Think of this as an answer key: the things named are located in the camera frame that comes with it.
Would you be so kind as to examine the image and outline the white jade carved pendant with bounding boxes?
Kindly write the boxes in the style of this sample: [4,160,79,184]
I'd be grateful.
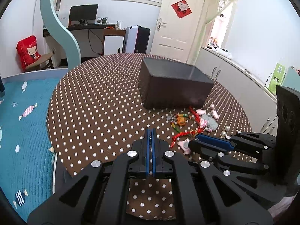
[200,114,219,133]

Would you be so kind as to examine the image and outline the red cord gold pendant bracelet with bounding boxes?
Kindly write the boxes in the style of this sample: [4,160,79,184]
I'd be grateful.
[166,106,203,149]

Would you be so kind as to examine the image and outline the pink star charm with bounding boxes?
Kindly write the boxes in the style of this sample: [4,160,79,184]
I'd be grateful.
[177,140,192,155]

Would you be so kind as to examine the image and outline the grey metal storage box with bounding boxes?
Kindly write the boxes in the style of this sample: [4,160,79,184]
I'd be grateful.
[138,57,214,109]

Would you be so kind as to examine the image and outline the brown polka dot tablecloth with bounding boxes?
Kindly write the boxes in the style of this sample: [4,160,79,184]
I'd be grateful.
[47,53,252,220]

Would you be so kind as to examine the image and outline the teal candy print bedspread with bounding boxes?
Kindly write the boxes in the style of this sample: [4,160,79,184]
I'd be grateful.
[1,78,59,221]

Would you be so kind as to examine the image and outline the white panel door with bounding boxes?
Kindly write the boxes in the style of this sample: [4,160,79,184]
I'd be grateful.
[151,0,204,63]

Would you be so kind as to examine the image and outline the white small cabinet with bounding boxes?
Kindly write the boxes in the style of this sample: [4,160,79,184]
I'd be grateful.
[103,29,126,55]

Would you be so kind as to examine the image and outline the red heart door decoration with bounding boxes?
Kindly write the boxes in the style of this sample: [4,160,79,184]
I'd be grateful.
[171,0,192,19]

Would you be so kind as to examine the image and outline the wooden stool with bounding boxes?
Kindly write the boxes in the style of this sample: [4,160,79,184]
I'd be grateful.
[25,53,54,72]

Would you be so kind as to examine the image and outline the dark wooden desk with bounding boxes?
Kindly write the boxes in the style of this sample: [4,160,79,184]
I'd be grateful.
[43,23,117,38]

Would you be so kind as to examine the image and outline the teal curved partition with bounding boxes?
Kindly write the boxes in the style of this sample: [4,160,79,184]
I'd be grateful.
[40,0,81,71]

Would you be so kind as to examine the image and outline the black computer monitor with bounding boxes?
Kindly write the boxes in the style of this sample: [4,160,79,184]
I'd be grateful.
[69,4,98,26]

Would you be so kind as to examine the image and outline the red cat print bag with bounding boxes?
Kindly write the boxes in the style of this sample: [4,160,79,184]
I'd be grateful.
[16,35,41,70]

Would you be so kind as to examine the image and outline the white wall cabinets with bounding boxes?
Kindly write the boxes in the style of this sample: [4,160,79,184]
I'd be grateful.
[195,47,278,136]

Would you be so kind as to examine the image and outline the silver door handle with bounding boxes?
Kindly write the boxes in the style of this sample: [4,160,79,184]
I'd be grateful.
[157,18,167,31]

